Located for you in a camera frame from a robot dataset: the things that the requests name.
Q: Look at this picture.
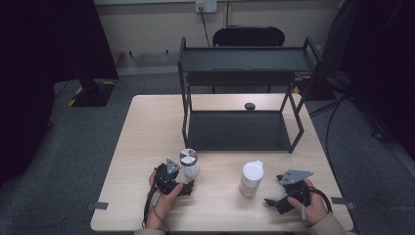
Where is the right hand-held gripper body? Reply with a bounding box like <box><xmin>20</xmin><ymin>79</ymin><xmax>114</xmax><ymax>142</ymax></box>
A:
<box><xmin>275</xmin><ymin>168</ymin><xmax>311</xmax><ymax>211</ymax></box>

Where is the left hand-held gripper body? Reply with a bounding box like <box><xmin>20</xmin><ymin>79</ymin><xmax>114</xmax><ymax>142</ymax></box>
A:
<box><xmin>155</xmin><ymin>158</ymin><xmax>184</xmax><ymax>196</ymax></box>

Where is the glass jar with silver lid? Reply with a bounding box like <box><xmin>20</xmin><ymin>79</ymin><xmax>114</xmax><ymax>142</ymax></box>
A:
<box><xmin>178</xmin><ymin>148</ymin><xmax>201</xmax><ymax>180</ymax></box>

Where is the white lidded container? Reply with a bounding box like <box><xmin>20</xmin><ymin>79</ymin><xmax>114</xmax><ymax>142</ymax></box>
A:
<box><xmin>238</xmin><ymin>160</ymin><xmax>265</xmax><ymax>198</ymax></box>

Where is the black metal two-tier rack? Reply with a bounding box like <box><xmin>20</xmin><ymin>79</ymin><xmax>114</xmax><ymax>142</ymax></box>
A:
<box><xmin>176</xmin><ymin>35</ymin><xmax>323</xmax><ymax>155</ymax></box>

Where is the person's left hand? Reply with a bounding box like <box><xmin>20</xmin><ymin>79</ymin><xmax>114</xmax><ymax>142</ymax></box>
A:
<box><xmin>148</xmin><ymin>167</ymin><xmax>185</xmax><ymax>230</ymax></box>

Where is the person's right hand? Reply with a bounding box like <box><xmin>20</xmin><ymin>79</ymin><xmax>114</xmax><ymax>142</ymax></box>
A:
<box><xmin>287</xmin><ymin>178</ymin><xmax>329</xmax><ymax>227</ymax></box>

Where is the black stand base yellow tape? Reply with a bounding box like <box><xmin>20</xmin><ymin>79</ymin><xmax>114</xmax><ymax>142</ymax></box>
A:
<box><xmin>67</xmin><ymin>77</ymin><xmax>119</xmax><ymax>109</ymax></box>

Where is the black equipment stand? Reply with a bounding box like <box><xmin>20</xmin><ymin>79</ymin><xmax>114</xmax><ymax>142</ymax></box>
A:
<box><xmin>293</xmin><ymin>0</ymin><xmax>361</xmax><ymax>102</ymax></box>

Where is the dark curtain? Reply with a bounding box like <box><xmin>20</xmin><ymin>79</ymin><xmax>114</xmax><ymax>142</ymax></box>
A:
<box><xmin>339</xmin><ymin>0</ymin><xmax>415</xmax><ymax>162</ymax></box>
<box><xmin>0</xmin><ymin>0</ymin><xmax>119</xmax><ymax>190</ymax></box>

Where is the black chair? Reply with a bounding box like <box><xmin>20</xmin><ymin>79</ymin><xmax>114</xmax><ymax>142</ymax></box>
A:
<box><xmin>211</xmin><ymin>24</ymin><xmax>286</xmax><ymax>95</ymax></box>

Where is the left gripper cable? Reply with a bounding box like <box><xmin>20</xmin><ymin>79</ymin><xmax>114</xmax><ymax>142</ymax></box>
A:
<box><xmin>141</xmin><ymin>184</ymin><xmax>171</xmax><ymax>233</ymax></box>

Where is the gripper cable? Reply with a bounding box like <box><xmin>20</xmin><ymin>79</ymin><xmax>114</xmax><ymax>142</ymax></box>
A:
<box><xmin>141</xmin><ymin>184</ymin><xmax>171</xmax><ymax>233</ymax></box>
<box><xmin>300</xmin><ymin>187</ymin><xmax>334</xmax><ymax>229</ymax></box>

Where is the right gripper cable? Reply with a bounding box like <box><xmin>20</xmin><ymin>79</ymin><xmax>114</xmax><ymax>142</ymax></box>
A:
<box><xmin>300</xmin><ymin>187</ymin><xmax>334</xmax><ymax>229</ymax></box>

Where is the grey table bracket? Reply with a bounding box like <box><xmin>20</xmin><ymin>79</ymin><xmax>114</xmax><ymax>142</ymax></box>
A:
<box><xmin>330</xmin><ymin>196</ymin><xmax>357</xmax><ymax>211</ymax></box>
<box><xmin>85</xmin><ymin>201</ymin><xmax>110</xmax><ymax>212</ymax></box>

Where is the black floor cable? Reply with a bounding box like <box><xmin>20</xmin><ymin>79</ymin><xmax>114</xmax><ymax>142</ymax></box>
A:
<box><xmin>307</xmin><ymin>93</ymin><xmax>351</xmax><ymax>174</ymax></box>

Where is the black power cable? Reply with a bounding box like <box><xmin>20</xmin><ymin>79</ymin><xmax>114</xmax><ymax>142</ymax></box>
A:
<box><xmin>199</xmin><ymin>5</ymin><xmax>211</xmax><ymax>48</ymax></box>

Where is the white wall outlet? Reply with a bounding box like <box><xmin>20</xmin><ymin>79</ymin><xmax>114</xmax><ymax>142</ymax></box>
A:
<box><xmin>195</xmin><ymin>0</ymin><xmax>218</xmax><ymax>15</ymax></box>

